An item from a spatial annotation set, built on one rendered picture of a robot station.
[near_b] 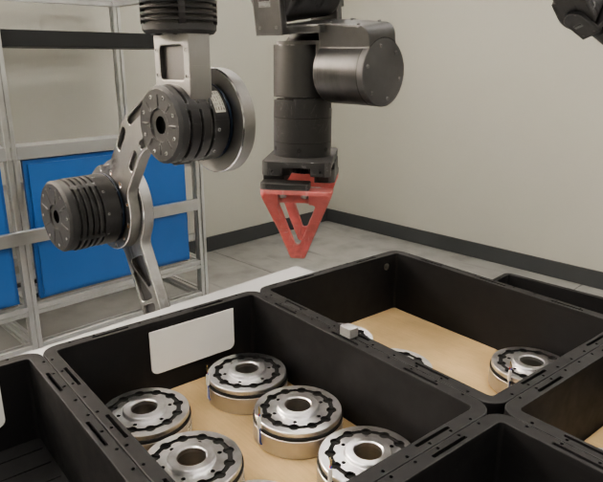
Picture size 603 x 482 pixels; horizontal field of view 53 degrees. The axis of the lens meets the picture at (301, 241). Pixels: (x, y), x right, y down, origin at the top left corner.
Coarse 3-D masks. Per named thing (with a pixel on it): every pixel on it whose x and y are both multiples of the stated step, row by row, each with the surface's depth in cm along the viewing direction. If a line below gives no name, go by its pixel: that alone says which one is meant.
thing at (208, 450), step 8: (176, 448) 61; (184, 448) 61; (192, 448) 62; (200, 448) 62; (208, 448) 61; (168, 456) 60; (176, 456) 60; (208, 456) 60; (168, 464) 59; (176, 464) 59; (200, 464) 59; (208, 464) 59; (176, 472) 58; (184, 472) 58; (192, 472) 58; (200, 472) 58
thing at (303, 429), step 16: (272, 400) 71; (320, 400) 71; (336, 400) 71; (256, 416) 68; (272, 416) 68; (320, 416) 68; (336, 416) 68; (272, 432) 66; (288, 432) 65; (304, 432) 65; (320, 432) 65
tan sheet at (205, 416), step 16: (192, 384) 80; (288, 384) 80; (192, 400) 77; (208, 400) 77; (192, 416) 73; (208, 416) 73; (224, 416) 73; (240, 416) 73; (224, 432) 70; (240, 432) 70; (240, 448) 67; (256, 448) 67; (256, 464) 65; (272, 464) 65; (288, 464) 65; (304, 464) 65; (272, 480) 62; (288, 480) 62; (304, 480) 62
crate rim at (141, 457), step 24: (192, 312) 79; (288, 312) 79; (96, 336) 72; (120, 336) 73; (336, 336) 72; (48, 360) 66; (384, 360) 66; (72, 384) 61; (432, 384) 61; (96, 408) 57; (480, 408) 57; (120, 432) 53; (432, 432) 53; (456, 432) 54; (144, 456) 50; (408, 456) 50; (168, 480) 47; (360, 480) 47
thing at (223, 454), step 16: (192, 432) 65; (208, 432) 65; (160, 448) 63; (224, 448) 63; (160, 464) 60; (224, 464) 60; (240, 464) 60; (176, 480) 57; (192, 480) 57; (208, 480) 58; (224, 480) 57
